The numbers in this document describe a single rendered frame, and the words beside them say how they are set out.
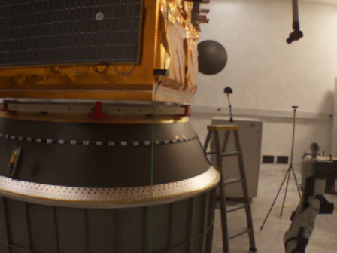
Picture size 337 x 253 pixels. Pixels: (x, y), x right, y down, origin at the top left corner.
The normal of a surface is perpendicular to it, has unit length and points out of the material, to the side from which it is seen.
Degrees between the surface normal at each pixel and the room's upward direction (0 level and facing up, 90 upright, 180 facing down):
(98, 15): 90
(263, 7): 90
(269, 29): 90
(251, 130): 90
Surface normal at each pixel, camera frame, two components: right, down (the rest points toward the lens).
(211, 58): -0.15, 0.05
